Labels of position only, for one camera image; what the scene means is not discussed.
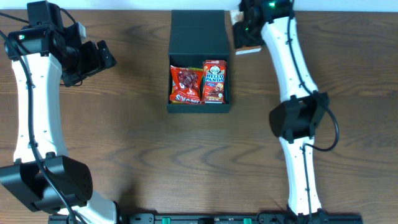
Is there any brown Pocky box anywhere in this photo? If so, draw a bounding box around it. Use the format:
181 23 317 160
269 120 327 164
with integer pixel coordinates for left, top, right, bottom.
229 9 262 55

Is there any red Hello Panda box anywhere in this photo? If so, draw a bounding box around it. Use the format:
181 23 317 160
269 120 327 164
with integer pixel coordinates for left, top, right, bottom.
201 60 227 104

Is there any black gift box with lid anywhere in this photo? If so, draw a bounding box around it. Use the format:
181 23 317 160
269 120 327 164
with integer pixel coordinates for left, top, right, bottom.
167 10 231 113

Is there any red Hacks candy bag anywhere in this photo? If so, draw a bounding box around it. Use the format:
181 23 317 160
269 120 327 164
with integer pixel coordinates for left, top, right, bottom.
169 65 204 105

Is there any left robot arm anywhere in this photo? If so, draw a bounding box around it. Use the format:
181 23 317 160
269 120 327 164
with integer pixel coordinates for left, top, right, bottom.
1 1 120 223

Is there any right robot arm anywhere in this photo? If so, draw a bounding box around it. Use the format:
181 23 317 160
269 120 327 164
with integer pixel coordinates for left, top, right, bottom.
236 0 329 220

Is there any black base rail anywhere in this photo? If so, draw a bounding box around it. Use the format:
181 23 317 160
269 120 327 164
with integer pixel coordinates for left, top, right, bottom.
48 212 364 224

